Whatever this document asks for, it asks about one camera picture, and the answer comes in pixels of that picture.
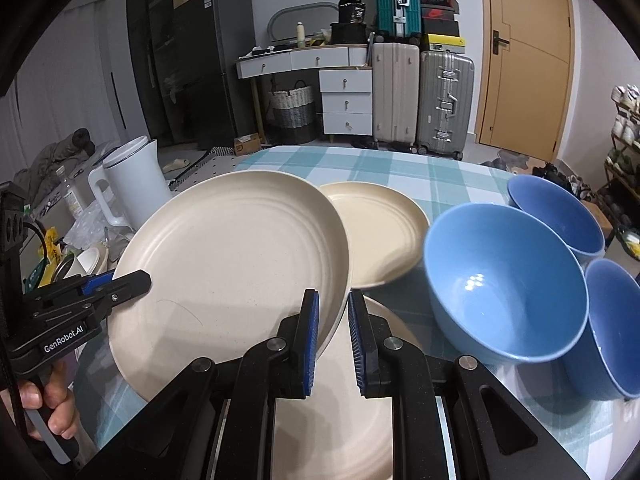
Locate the cream plate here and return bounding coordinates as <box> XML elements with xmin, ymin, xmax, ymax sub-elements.
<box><xmin>106</xmin><ymin>170</ymin><xmax>353</xmax><ymax>403</ymax></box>
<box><xmin>318</xmin><ymin>181</ymin><xmax>431</xmax><ymax>289</ymax></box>
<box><xmin>107</xmin><ymin>292</ymin><xmax>417</xmax><ymax>480</ymax></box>

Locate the black printed bag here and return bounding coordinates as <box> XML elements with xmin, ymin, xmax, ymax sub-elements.
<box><xmin>338</xmin><ymin>0</ymin><xmax>369</xmax><ymax>25</ymax></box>

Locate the teal checkered tablecloth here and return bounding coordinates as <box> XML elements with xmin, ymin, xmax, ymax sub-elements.
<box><xmin>75</xmin><ymin>146</ymin><xmax>636</xmax><ymax>480</ymax></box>

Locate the shoe rack with shoes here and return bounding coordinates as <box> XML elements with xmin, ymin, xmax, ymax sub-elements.
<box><xmin>610</xmin><ymin>85</ymin><xmax>640</xmax><ymax>181</ymax></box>

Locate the clear plastic bag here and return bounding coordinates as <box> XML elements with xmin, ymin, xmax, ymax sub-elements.
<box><xmin>65</xmin><ymin>205</ymin><xmax>132</xmax><ymax>261</ymax></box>

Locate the woven laundry basket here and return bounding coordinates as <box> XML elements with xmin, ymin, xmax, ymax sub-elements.
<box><xmin>270</xmin><ymin>82</ymin><xmax>317</xmax><ymax>144</ymax></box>

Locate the flat labelled cardboard box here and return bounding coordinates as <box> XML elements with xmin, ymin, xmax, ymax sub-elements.
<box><xmin>234</xmin><ymin>133</ymin><xmax>262</xmax><ymax>157</ymax></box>

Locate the blue bowl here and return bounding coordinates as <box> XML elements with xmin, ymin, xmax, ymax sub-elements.
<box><xmin>565</xmin><ymin>258</ymin><xmax>640</xmax><ymax>402</ymax></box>
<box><xmin>424</xmin><ymin>202</ymin><xmax>588</xmax><ymax>367</ymax></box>
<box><xmin>507</xmin><ymin>175</ymin><xmax>607</xmax><ymax>266</ymax></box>

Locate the grey clothing heap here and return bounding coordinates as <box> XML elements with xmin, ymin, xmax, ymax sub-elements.
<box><xmin>12</xmin><ymin>127</ymin><xmax>97</xmax><ymax>191</ymax></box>

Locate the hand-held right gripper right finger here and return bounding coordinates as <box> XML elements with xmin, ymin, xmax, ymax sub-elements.
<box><xmin>348</xmin><ymin>287</ymin><xmax>591</xmax><ymax>480</ymax></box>

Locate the person's left hand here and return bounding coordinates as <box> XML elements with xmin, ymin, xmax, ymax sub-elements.
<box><xmin>0</xmin><ymin>360</ymin><xmax>81</xmax><ymax>443</ymax></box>

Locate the black glass cabinet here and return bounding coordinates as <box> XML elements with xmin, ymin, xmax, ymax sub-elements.
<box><xmin>125</xmin><ymin>0</ymin><xmax>177</xmax><ymax>147</ymax></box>

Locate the grey framed oval mirror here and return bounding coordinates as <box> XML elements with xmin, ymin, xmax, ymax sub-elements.
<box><xmin>266</xmin><ymin>2</ymin><xmax>341</xmax><ymax>44</ymax></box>

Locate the white dresser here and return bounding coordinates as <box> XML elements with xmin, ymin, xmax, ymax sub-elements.
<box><xmin>236</xmin><ymin>44</ymin><xmax>375</xmax><ymax>146</ymax></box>

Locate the wooden shoe rack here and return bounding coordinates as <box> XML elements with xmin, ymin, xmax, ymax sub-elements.
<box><xmin>602</xmin><ymin>85</ymin><xmax>640</xmax><ymax>241</ymax></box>

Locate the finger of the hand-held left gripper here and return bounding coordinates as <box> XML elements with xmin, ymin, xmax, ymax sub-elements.
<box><xmin>75</xmin><ymin>270</ymin><xmax>152</xmax><ymax>323</ymax></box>

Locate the white dotted table cover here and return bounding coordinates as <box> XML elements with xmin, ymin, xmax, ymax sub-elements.
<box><xmin>172</xmin><ymin>152</ymin><xmax>251</xmax><ymax>193</ymax></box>

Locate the clear plastic bottle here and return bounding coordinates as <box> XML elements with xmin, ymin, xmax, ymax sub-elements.
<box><xmin>55</xmin><ymin>165</ymin><xmax>86</xmax><ymax>219</ymax></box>

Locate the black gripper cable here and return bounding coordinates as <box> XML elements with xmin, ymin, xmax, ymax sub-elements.
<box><xmin>22</xmin><ymin>222</ymin><xmax>52</xmax><ymax>263</ymax></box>

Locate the black storage bag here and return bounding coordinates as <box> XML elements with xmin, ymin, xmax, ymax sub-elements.
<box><xmin>330</xmin><ymin>22</ymin><xmax>372</xmax><ymax>46</ymax></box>

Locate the silver suitcase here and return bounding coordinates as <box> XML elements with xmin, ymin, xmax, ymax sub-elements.
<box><xmin>417</xmin><ymin>50</ymin><xmax>475</xmax><ymax>157</ymax></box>

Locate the white electric kettle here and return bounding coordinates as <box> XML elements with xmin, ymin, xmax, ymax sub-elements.
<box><xmin>88</xmin><ymin>136</ymin><xmax>173</xmax><ymax>231</ymax></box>

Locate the wooden door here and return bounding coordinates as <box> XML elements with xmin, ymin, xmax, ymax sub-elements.
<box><xmin>475</xmin><ymin>0</ymin><xmax>573</xmax><ymax>155</ymax></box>

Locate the white ceramic cup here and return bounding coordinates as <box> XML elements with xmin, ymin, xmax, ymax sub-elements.
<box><xmin>75</xmin><ymin>247</ymin><xmax>109</xmax><ymax>279</ymax></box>

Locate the black refrigerator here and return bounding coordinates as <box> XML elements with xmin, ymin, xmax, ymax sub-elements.
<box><xmin>172</xmin><ymin>0</ymin><xmax>256</xmax><ymax>150</ymax></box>

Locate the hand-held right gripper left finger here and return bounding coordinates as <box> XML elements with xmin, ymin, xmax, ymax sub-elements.
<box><xmin>75</xmin><ymin>289</ymin><xmax>321</xmax><ymax>480</ymax></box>

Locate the beige suitcase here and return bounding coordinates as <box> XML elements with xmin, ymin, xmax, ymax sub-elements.
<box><xmin>372</xmin><ymin>42</ymin><xmax>421</xmax><ymax>150</ymax></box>

